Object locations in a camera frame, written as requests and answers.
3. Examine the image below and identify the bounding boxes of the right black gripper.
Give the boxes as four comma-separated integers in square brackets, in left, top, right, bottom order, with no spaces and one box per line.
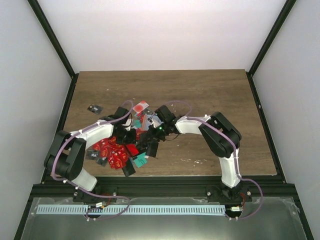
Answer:
[143,122,170,143]

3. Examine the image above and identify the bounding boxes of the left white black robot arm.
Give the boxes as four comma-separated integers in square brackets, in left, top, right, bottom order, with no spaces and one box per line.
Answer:
[44,106,136,202]

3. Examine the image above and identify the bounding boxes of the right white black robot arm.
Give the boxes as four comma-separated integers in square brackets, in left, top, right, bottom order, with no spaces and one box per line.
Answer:
[141,105,242,202]

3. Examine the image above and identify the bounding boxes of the red card left pile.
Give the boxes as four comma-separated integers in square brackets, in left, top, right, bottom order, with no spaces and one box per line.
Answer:
[92,137,139,162]

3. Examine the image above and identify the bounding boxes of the white red circle card top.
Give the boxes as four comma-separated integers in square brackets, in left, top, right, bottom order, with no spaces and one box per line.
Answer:
[133,100,149,114]

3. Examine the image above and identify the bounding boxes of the red VIP card front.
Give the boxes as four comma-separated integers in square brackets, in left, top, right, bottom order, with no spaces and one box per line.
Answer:
[108,152,129,170]

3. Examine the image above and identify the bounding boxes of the teal card front pile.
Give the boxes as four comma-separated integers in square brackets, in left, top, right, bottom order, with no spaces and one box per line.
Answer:
[132,153,148,168]

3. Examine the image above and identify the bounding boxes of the black glossy card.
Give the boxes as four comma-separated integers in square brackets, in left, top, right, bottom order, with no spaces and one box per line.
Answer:
[145,140,159,158]

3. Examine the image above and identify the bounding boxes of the black card low left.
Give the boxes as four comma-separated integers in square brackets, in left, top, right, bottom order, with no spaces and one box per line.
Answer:
[96,157,109,167]

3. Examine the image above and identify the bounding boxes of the black card at front edge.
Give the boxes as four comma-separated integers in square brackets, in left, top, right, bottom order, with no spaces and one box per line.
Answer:
[121,162,136,177]

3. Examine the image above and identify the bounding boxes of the black VIP card far left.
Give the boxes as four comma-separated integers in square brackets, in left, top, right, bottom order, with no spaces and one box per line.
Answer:
[87,104,103,115]

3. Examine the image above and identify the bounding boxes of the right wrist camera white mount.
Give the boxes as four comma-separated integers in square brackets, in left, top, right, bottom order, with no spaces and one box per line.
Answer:
[148,115,162,128]

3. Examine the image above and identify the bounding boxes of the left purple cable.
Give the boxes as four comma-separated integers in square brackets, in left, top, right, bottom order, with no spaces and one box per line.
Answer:
[51,99,136,222]

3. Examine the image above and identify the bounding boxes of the light blue slotted cable duct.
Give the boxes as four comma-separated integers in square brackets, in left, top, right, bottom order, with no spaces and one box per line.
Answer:
[36,204,226,216]

